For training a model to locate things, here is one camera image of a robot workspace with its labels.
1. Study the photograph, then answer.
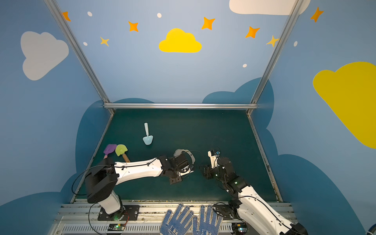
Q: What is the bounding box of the grey perforated metal ring plate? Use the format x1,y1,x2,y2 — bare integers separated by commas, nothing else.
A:
173,149,195,177

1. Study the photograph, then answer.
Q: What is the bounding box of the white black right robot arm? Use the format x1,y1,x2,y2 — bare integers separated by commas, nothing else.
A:
204,155,308,235

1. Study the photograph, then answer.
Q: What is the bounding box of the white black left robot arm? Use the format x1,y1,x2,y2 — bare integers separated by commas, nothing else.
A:
84,149,195,221

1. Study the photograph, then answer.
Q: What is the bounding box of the light blue toy shovel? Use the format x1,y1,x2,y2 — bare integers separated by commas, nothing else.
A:
143,122,153,146

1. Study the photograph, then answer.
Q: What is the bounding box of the right blue dotted work glove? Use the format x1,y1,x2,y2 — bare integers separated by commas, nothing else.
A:
193,205,223,235

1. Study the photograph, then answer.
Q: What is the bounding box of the blue dotted work glove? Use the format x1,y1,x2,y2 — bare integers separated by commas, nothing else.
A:
193,205,223,235
160,203,194,235

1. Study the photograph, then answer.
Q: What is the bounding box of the left blue dotted work glove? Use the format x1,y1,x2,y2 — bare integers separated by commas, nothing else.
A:
160,203,194,235

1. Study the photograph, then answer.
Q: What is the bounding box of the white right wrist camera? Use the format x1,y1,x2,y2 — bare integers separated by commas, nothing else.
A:
208,150,220,169

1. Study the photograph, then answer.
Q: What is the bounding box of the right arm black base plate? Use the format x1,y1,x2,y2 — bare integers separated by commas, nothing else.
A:
212,202,238,220

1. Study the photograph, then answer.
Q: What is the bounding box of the green toy spatula wooden handle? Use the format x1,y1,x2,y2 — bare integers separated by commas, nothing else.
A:
115,145,131,163

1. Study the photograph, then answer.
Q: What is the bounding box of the purple toy spatula pink handle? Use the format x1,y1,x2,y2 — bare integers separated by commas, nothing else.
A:
103,144,117,159

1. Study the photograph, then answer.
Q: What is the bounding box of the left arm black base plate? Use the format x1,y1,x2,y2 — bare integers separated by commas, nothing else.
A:
98,205,140,221

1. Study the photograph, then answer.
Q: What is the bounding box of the aluminium frame back rail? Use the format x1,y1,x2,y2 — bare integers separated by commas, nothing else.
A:
103,103,258,110

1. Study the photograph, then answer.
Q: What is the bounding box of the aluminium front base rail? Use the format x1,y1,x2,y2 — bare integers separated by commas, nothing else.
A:
46,201,294,235

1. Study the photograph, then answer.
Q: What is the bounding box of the aluminium frame right post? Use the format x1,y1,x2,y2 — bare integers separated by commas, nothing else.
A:
246,0,305,118

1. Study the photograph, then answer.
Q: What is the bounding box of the aluminium frame post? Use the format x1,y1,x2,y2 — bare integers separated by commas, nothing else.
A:
44,0,110,104
246,0,305,118

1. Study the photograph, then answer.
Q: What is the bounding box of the aluminium frame left post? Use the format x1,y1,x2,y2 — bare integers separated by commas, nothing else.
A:
44,0,110,104

